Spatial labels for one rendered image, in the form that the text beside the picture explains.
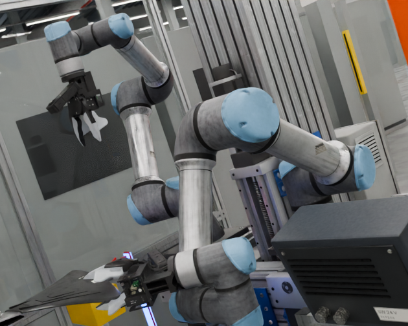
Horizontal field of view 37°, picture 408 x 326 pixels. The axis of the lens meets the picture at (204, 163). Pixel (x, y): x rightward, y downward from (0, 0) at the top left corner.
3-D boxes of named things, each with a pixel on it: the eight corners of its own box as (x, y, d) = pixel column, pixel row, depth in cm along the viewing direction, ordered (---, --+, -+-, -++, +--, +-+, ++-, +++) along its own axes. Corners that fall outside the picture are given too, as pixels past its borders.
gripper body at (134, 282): (113, 281, 122) (168, 266, 120) (124, 262, 130) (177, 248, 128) (126, 314, 124) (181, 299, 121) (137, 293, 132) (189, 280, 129)
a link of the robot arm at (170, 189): (206, 213, 199) (193, 174, 198) (169, 223, 203) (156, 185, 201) (214, 204, 211) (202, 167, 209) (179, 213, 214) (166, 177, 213)
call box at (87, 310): (73, 328, 183) (61, 295, 182) (100, 312, 190) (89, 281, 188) (100, 332, 171) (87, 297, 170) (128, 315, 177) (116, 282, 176)
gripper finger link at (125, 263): (103, 260, 128) (144, 260, 127) (105, 257, 130) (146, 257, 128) (105, 281, 130) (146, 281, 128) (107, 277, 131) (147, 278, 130)
